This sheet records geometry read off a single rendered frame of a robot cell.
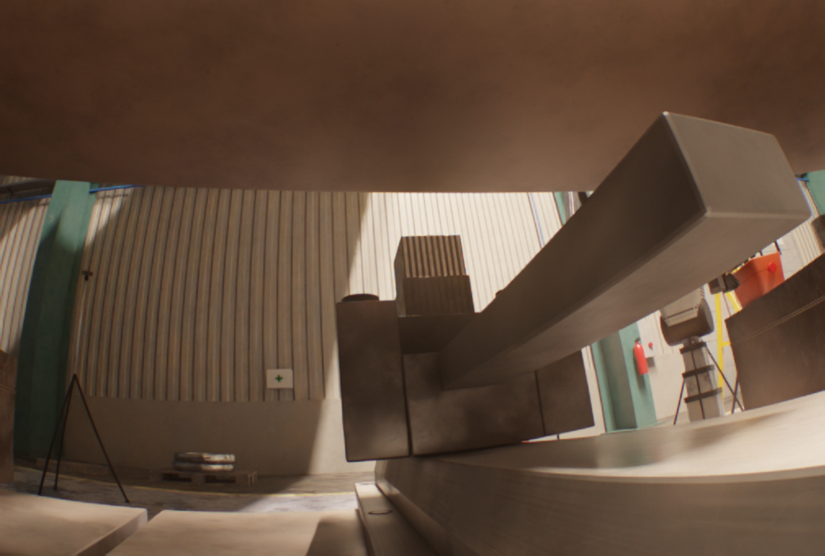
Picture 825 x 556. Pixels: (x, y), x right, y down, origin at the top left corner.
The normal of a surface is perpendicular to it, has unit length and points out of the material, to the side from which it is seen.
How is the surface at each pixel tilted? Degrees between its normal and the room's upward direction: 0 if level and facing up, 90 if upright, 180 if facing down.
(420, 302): 90
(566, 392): 90
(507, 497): 71
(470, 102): 180
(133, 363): 90
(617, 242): 90
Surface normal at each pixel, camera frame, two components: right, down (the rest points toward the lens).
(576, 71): 0.10, 0.91
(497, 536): -0.96, -0.26
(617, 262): -0.98, 0.03
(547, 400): 0.15, -0.43
